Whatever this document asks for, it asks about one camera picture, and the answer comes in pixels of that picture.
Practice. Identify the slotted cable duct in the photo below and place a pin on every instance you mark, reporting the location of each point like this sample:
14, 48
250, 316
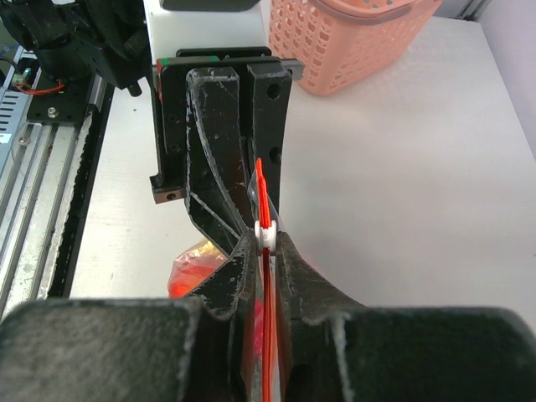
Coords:
13, 105

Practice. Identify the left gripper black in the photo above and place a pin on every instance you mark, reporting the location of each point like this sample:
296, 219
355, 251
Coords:
205, 135

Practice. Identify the clear zip top bag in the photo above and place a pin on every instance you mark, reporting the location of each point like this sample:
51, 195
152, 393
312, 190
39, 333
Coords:
196, 264

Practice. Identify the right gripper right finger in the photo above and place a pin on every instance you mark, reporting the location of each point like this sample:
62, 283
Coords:
332, 348

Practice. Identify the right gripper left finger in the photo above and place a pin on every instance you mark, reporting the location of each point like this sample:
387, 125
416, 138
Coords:
199, 347

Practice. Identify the aluminium rail frame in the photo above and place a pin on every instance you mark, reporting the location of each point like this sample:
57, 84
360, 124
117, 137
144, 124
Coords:
47, 173

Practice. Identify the pink plastic basket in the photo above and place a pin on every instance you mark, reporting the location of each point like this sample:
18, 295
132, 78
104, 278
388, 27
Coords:
342, 42

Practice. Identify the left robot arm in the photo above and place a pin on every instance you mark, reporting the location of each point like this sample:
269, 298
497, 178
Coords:
121, 41

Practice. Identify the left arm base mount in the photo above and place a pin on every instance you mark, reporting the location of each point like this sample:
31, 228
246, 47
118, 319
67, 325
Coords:
66, 106

